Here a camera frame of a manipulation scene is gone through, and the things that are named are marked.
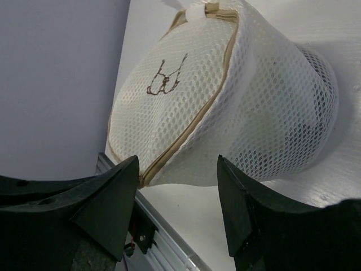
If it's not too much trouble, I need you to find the white mesh laundry bag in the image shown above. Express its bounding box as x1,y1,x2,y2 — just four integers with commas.
108,1,338,187

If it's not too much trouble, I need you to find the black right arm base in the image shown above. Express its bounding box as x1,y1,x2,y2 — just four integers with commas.
124,203,157,257

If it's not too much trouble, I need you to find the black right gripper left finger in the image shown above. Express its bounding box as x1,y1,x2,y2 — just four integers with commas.
1,156,139,270

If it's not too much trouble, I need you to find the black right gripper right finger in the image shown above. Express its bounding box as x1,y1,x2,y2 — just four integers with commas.
217,156,360,270

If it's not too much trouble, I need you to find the aluminium table edge rail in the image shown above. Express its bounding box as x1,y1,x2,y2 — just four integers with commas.
91,152,210,270

